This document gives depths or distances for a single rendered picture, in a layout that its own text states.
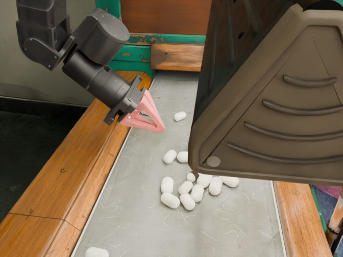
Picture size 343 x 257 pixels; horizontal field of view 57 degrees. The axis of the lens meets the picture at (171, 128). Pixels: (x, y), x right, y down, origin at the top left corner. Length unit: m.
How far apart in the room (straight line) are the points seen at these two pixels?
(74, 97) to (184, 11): 1.42
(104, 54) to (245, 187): 0.33
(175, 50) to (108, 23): 0.41
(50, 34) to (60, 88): 1.71
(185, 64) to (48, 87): 1.51
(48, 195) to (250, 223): 0.33
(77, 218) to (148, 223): 0.11
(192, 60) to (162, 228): 0.52
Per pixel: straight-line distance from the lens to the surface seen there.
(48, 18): 0.52
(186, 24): 0.93
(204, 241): 0.49
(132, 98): 0.52
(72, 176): 0.58
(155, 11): 0.93
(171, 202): 0.52
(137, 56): 0.97
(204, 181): 0.56
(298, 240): 0.49
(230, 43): 0.16
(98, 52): 0.51
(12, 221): 0.54
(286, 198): 0.55
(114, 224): 0.52
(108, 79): 0.54
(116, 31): 0.51
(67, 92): 2.22
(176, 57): 0.89
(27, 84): 2.36
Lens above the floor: 1.13
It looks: 33 degrees down
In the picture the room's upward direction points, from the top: straight up
